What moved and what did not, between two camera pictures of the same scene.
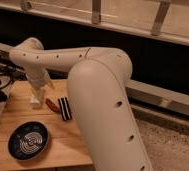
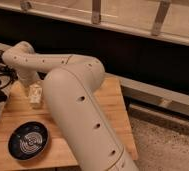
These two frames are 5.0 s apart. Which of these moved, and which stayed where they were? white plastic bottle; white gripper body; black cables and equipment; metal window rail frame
Moved: white gripper body
Stayed: white plastic bottle; metal window rail frame; black cables and equipment
